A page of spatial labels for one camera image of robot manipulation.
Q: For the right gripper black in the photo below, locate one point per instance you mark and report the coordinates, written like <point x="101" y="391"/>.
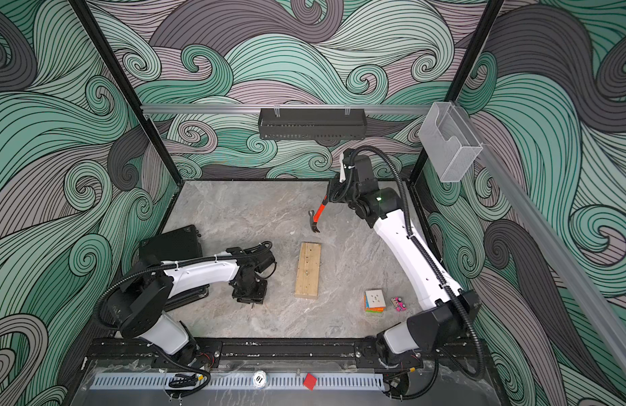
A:
<point x="335" y="185"/>

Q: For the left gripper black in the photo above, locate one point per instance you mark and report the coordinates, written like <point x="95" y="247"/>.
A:
<point x="259" y="299"/>

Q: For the claw hammer red black handle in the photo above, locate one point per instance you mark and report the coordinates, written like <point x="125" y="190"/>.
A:
<point x="314" y="215"/>

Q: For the wooden block with nails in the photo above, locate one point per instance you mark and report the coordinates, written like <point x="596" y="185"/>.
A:
<point x="308" y="271"/>

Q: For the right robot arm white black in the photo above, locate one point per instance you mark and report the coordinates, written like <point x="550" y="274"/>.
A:
<point x="370" y="185"/>

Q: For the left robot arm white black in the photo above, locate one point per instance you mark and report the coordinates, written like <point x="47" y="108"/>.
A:
<point x="136" y="306"/>

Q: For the black case on table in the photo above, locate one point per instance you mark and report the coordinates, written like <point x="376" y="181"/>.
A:
<point x="176" y="245"/>

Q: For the small red cube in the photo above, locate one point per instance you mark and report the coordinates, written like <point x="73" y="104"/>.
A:
<point x="310" y="382"/>

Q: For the colourful puzzle cube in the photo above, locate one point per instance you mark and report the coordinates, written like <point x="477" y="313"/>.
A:
<point x="374" y="301"/>

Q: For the small pink toy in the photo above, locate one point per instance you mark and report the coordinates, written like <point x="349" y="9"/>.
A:
<point x="398" y="304"/>

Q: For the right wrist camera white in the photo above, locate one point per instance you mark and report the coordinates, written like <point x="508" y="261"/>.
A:
<point x="344" y="170"/>

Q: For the black perforated wall shelf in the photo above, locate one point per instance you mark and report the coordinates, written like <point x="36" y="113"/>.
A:
<point x="328" y="124"/>

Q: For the white slotted cable duct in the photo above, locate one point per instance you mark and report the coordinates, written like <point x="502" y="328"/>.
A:
<point x="240" y="381"/>

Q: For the clear plastic wall bin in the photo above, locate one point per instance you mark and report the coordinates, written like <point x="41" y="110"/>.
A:
<point x="450" y="141"/>

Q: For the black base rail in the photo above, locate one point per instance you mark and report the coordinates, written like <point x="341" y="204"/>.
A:
<point x="358" y="353"/>

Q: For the aluminium rail back wall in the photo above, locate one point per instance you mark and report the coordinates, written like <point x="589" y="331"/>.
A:
<point x="221" y="108"/>

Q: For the aluminium rail wall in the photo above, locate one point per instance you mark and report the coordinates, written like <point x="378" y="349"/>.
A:
<point x="221" y="108"/>
<point x="598" y="311"/>

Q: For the aluminium rail right wall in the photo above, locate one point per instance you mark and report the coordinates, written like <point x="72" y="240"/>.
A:
<point x="598" y="311"/>

